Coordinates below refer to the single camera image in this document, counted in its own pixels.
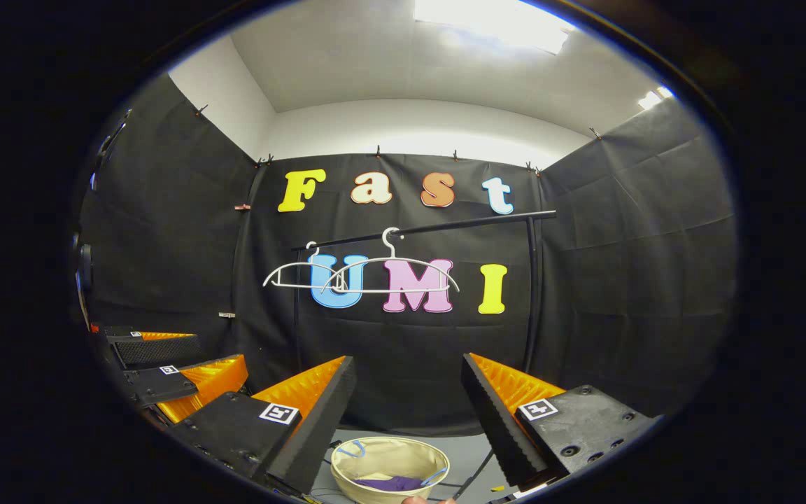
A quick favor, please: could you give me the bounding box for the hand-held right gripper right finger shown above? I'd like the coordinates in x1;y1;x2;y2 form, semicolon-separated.
460;352;656;491

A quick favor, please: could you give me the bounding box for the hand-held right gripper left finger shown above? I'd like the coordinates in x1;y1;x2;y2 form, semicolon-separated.
169;356;358;494

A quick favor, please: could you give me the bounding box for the cream laundry hamper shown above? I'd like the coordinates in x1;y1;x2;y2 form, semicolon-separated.
331;437;451;504

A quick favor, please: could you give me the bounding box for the purple jacket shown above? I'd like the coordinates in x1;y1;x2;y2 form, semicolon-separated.
354;476;426;491

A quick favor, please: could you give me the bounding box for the white clothes hanger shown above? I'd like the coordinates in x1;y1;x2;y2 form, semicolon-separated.
263;241;348;292
320;227;461;295

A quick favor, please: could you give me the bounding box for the black clothes rack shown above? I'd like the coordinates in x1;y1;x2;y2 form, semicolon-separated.
291;210;558;499

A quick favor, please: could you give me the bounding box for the black backdrop cloth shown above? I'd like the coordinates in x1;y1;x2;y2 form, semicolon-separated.
78;73;736;435

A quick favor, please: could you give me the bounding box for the small ceiling light panel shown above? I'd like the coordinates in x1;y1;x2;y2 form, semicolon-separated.
639;85;675;111

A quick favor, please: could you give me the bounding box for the large ceiling light panel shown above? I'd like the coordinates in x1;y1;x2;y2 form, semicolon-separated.
413;0;577;55

